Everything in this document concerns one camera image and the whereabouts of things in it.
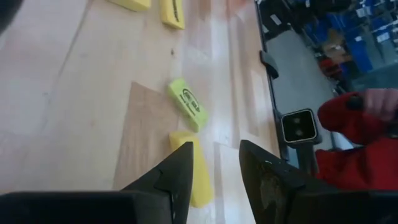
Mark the table-level camera box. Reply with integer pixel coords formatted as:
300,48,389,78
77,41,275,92
280,108,318,144

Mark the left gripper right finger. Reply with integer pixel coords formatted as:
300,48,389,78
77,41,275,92
238,139,398,224

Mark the person's hand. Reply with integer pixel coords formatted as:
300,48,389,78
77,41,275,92
363,88,398,123

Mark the black table frame rail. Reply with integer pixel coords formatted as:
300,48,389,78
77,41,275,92
253,0,292,162

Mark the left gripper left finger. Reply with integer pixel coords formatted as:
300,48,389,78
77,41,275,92
0,141,195,224

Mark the black handle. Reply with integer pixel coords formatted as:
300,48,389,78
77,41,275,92
346,95,365,111

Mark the person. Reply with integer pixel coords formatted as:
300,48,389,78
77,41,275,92
314,88,398,191

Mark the black table clamp foot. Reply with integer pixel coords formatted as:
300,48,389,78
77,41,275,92
259,49,280,80

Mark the blue storage bin shelving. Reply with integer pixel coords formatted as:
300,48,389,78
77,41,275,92
303,0,398,74

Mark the lime green printed eraser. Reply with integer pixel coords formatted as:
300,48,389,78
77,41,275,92
165,77,209,134

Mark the yellow rectangular eraser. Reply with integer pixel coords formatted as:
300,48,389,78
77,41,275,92
159,0,187,30
169,130,215,209
107,0,152,12

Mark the black floor case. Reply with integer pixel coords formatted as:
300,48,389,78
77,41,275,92
259,0,308,40

